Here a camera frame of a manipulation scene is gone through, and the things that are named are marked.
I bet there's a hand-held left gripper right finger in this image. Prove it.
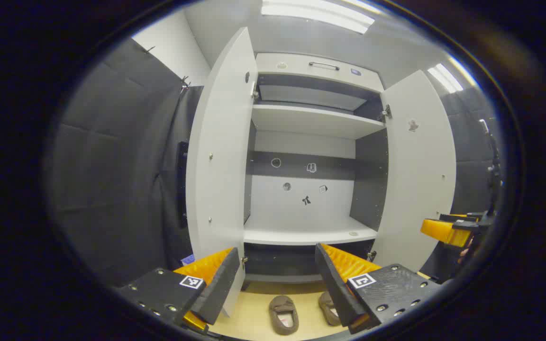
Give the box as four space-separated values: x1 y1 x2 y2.
315 242 443 335

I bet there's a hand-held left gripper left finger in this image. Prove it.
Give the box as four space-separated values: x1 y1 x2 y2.
116 246 241 333

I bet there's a brown fuzzy shoe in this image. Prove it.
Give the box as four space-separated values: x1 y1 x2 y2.
318 291 343 327
269 295 300 336

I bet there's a white grey shoe cabinet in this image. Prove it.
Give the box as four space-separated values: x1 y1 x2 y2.
242 52 390 285

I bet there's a white cabinet shelf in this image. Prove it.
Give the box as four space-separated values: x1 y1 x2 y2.
252 104 386 140
244 215 379 246

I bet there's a grey cabinet drawer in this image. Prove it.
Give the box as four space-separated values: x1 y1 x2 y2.
255 52 385 93

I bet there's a black backdrop cloth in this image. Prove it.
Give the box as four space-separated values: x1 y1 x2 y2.
48 38 502 287

